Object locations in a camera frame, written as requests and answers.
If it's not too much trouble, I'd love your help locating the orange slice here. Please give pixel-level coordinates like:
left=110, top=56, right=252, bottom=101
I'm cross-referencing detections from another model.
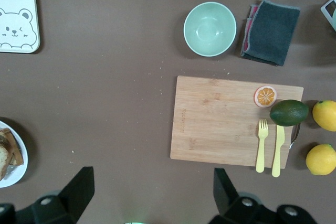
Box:
left=253, top=85, right=278, bottom=109

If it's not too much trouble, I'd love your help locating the white round plate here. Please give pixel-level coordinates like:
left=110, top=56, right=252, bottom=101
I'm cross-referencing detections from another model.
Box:
left=0, top=120, right=28, bottom=188

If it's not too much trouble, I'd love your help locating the yellow lemon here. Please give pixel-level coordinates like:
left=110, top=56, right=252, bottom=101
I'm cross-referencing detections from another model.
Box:
left=305, top=144, right=336, bottom=176
left=312, top=100, right=336, bottom=132

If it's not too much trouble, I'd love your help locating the light green bowl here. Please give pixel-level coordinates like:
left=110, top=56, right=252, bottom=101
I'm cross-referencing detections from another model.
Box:
left=183, top=2, right=237, bottom=57

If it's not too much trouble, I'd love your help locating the brown crust bread slice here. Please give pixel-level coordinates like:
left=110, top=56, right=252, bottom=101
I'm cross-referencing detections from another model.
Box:
left=0, top=127, right=24, bottom=167

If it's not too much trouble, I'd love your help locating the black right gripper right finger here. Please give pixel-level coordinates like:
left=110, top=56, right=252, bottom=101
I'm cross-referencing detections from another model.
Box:
left=209, top=167, right=317, bottom=224

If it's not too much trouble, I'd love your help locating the dark green avocado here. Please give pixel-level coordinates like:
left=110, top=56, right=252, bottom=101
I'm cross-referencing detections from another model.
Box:
left=269, top=99, right=310, bottom=127

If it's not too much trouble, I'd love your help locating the yellow plastic knife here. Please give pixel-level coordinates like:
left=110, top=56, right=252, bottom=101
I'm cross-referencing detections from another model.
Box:
left=271, top=124, right=286, bottom=178

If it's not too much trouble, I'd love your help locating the white wire rack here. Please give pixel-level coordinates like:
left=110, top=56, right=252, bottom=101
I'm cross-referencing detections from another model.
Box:
left=320, top=0, right=336, bottom=34

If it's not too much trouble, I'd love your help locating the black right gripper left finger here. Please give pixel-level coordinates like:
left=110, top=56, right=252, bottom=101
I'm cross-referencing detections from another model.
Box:
left=0, top=166, right=95, bottom=224

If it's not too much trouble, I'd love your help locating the grey folded cloth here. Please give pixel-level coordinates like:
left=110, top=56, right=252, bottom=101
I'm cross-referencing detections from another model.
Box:
left=240, top=0, right=301, bottom=67

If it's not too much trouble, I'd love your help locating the yellow plastic fork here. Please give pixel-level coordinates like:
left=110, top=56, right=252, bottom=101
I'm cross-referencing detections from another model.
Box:
left=256, top=119, right=269, bottom=174

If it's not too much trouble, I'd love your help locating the wooden cutting board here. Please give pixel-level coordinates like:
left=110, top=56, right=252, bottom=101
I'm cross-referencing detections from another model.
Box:
left=170, top=75, right=305, bottom=169

